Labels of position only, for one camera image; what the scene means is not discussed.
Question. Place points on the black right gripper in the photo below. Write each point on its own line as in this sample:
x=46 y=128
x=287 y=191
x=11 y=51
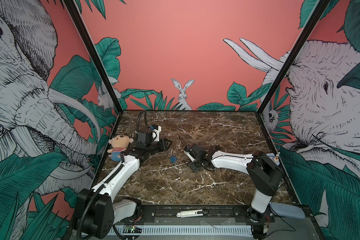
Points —
x=192 y=167

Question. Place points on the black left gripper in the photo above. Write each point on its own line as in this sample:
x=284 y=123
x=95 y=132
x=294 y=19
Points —
x=163 y=142

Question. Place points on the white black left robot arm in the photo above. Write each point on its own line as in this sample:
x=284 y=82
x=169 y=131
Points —
x=95 y=211

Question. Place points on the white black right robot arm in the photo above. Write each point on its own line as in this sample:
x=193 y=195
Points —
x=265 y=173

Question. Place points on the blue padlock left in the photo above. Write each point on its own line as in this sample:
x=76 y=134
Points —
x=173 y=159

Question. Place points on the plush doll striped shirt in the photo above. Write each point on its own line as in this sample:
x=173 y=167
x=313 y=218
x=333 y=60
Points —
x=118 y=144

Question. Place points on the white utility knife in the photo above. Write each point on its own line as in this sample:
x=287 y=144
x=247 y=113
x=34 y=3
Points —
x=192 y=213

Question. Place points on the small green circuit board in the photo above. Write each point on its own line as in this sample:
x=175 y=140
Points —
x=132 y=230

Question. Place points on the grey oval pad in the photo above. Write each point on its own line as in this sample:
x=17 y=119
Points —
x=287 y=211

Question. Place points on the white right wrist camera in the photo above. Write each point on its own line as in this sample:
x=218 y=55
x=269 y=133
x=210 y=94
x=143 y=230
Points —
x=189 y=155

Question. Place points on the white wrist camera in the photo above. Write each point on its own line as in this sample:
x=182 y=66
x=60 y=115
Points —
x=156 y=132
x=189 y=155

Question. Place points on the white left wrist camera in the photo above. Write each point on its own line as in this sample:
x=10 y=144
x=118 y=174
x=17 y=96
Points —
x=156 y=132

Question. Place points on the black front mounting rail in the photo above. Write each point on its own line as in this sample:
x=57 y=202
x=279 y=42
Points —
x=241 y=213

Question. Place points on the white slotted cable duct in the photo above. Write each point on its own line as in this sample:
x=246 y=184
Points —
x=166 y=230

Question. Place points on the black left frame post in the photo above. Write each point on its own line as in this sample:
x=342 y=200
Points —
x=87 y=40

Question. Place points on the black frame post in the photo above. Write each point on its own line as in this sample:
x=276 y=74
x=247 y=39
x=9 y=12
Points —
x=313 y=19
x=87 y=40

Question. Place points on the black right frame post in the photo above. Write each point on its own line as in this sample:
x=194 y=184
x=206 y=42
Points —
x=313 y=19

